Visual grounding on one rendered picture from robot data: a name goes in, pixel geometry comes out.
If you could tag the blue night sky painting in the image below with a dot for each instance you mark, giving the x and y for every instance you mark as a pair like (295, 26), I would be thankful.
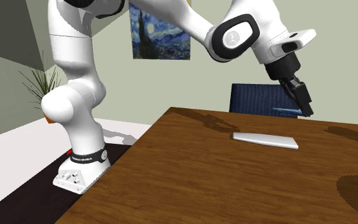
(160, 40)

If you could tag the black robot stand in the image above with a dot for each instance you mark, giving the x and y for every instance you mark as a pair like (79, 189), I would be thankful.
(33, 200)

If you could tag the white flat tablet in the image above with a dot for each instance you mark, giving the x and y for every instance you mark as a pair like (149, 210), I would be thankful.
(265, 140)

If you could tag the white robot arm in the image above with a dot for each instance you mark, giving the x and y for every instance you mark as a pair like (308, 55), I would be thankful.
(76, 62)

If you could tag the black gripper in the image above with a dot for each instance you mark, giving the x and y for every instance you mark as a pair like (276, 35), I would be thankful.
(282, 66)

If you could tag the green plant in orange pot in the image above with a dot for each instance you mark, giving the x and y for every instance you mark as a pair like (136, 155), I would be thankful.
(44, 82)

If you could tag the brown wooden table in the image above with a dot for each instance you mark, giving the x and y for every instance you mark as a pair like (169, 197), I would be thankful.
(197, 180)

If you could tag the dark blue chair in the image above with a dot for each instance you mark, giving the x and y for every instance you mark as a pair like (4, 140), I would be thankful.
(253, 99)

